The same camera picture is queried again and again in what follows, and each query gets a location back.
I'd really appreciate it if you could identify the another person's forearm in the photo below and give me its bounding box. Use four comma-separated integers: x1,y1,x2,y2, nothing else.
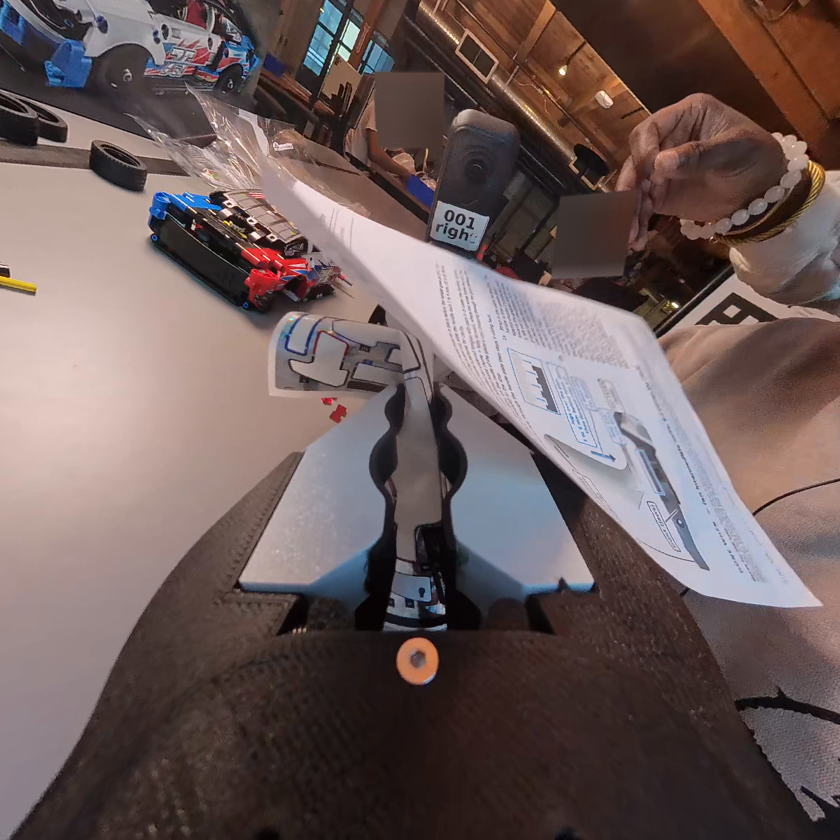
728,171,840,306

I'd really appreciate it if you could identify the white bead bracelet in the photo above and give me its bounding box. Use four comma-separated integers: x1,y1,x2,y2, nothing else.
679,131,812,242

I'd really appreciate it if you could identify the black framed white sign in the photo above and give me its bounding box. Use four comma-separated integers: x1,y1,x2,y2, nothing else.
656,272,840,337

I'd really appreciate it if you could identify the shiny sticker sheet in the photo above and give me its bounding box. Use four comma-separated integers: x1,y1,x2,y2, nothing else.
268,311,457,632

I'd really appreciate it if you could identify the black lego set box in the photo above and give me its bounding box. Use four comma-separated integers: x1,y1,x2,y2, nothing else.
0,0,265,132

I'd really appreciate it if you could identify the clear plastic bag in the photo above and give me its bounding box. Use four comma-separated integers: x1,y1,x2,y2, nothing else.
128,85,368,193

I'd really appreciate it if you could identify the gold black bangle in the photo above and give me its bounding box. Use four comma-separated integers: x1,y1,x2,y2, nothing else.
722,161,829,248

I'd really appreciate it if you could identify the black rubber lego tire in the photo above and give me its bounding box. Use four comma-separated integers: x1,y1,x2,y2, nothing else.
90,140,148,193
26,105,68,144
0,90,40,147

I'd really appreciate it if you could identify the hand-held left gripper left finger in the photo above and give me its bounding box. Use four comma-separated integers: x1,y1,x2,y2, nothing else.
238,384,403,624

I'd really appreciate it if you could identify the black table divider strip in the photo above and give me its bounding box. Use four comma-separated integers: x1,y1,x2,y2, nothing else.
0,141,191,178

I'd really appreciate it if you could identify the red black lego car model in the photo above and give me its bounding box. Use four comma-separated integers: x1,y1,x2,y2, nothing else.
147,189,347,314

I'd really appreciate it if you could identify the person's beige hoodie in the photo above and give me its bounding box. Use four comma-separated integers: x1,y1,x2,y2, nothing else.
656,315,840,840

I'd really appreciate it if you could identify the white printed leaflet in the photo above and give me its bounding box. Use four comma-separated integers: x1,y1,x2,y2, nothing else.
261,156,823,609

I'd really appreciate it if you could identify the silver ventilation duct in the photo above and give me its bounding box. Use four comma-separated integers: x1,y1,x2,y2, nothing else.
420,0,631,158

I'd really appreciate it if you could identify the white wall vent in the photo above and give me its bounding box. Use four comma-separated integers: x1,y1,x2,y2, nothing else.
457,29,497,81

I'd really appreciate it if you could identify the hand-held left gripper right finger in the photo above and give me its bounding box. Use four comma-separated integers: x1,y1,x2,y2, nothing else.
432,387,595,626

